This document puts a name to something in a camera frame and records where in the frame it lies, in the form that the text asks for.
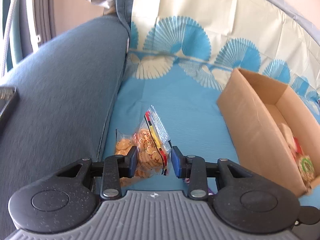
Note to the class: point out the blue patterned sofa cover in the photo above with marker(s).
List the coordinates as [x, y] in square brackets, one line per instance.
[182, 53]

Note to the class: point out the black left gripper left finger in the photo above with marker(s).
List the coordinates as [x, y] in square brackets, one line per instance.
[70, 196]

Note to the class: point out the snack packets inside box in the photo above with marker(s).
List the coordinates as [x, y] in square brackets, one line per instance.
[303, 161]

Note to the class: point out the purple snack bar wrapper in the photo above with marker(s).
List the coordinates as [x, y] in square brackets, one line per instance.
[198, 184]

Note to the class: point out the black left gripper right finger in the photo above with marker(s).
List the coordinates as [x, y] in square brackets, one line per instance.
[243, 199]

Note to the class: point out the blue sofa armrest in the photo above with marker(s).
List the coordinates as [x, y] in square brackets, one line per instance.
[67, 90]

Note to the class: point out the grey curtain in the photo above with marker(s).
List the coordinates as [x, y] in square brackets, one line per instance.
[25, 26]

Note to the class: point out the brown cardboard box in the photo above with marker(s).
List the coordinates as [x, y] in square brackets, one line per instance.
[253, 106]

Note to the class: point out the clear bag of cookies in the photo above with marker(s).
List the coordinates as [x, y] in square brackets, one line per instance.
[153, 144]

